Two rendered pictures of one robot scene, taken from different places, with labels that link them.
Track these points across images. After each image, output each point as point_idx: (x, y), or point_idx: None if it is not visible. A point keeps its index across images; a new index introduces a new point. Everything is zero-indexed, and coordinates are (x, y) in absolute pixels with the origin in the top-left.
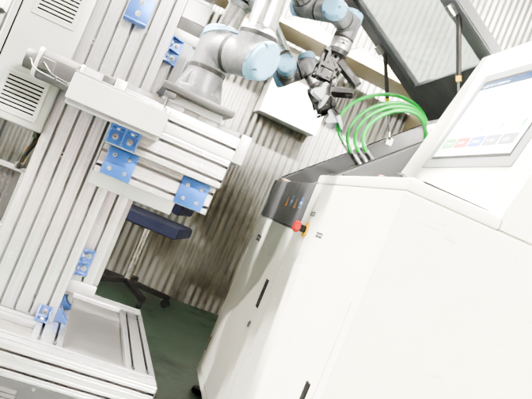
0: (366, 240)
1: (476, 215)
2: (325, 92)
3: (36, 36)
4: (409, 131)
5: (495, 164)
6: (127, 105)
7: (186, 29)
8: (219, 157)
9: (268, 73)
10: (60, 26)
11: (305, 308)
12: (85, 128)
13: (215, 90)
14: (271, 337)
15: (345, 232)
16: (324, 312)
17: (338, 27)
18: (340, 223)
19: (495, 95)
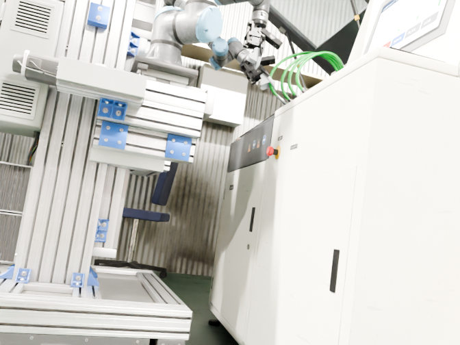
0: (349, 116)
1: (438, 67)
2: (258, 55)
3: (18, 48)
4: None
5: (428, 40)
6: (111, 76)
7: (139, 27)
8: (194, 111)
9: (217, 33)
10: (37, 37)
11: (304, 201)
12: (77, 118)
13: (177, 59)
14: (277, 241)
15: (322, 126)
16: (327, 191)
17: (254, 3)
18: (313, 124)
19: (398, 6)
